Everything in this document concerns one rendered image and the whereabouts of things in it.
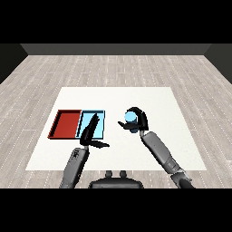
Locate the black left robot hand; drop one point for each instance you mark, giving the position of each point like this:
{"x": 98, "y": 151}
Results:
{"x": 88, "y": 133}

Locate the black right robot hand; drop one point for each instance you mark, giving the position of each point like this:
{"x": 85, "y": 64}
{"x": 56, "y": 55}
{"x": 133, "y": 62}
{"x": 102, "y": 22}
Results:
{"x": 142, "y": 119}

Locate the blue can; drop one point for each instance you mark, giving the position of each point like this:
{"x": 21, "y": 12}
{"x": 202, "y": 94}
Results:
{"x": 130, "y": 118}

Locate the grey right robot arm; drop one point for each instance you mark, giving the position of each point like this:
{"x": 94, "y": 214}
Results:
{"x": 161, "y": 153}

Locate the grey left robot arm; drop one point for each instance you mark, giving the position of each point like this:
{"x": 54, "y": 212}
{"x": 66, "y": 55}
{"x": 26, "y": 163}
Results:
{"x": 73, "y": 167}

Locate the light blue open box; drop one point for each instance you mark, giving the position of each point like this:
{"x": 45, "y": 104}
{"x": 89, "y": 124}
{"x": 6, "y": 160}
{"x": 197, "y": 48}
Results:
{"x": 92, "y": 123}

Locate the red open box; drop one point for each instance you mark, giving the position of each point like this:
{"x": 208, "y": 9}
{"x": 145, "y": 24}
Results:
{"x": 65, "y": 123}

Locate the dark grey robot body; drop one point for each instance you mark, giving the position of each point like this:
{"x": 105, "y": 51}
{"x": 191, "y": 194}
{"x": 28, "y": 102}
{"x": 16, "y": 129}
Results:
{"x": 116, "y": 182}

